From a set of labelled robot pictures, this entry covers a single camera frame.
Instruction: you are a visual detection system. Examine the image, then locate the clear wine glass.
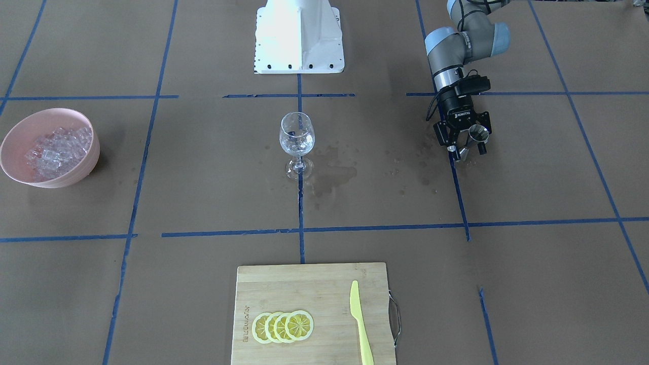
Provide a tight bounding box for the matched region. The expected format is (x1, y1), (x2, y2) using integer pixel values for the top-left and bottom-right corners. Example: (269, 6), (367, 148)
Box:
(279, 112), (315, 180)

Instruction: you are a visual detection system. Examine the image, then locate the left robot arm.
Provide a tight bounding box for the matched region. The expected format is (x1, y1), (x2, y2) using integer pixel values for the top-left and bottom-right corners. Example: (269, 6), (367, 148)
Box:
(425, 1), (511, 161)

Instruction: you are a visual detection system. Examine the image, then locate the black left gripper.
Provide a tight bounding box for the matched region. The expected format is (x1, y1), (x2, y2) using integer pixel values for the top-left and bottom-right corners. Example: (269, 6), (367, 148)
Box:
(433, 86), (492, 160)

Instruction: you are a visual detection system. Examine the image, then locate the bamboo cutting board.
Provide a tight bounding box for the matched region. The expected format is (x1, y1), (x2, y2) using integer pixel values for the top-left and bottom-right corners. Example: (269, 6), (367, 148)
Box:
(230, 263), (396, 364)

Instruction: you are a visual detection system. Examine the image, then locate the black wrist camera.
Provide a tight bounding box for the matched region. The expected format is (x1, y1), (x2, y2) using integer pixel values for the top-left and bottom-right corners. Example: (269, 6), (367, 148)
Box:
(456, 75), (491, 95)

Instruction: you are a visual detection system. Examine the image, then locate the yellow plastic knife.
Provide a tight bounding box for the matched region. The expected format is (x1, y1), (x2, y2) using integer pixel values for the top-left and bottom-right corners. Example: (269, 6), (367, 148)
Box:
(348, 280), (375, 364)

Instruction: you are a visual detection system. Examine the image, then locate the pile of ice cubes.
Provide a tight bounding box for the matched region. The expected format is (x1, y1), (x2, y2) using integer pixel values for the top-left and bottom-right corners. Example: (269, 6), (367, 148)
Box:
(24, 126), (92, 182)

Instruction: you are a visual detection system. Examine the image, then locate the lemon slice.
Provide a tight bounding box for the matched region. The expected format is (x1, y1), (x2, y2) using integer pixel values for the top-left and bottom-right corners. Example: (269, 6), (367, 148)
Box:
(252, 312), (272, 344)
(264, 312), (283, 343)
(273, 312), (294, 343)
(284, 310), (314, 341)

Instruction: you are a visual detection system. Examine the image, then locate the pink bowl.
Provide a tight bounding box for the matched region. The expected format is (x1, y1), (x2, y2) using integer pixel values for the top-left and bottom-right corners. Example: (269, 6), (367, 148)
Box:
(2, 108), (100, 189)

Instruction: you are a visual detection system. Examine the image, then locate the steel double jigger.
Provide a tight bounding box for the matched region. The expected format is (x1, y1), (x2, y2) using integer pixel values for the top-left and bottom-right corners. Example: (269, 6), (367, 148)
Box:
(460, 124), (478, 160)

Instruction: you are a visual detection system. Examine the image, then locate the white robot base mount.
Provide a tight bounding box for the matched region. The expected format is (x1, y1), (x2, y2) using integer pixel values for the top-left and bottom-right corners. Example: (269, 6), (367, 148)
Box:
(254, 1), (345, 75)

